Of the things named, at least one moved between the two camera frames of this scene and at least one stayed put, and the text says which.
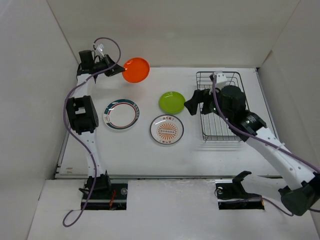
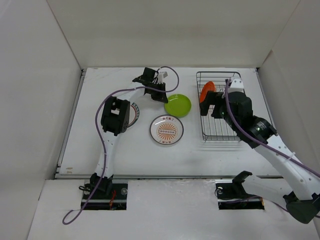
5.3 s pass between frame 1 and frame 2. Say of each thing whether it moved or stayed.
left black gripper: moved
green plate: moved
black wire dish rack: stayed
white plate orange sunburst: stayed
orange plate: moved
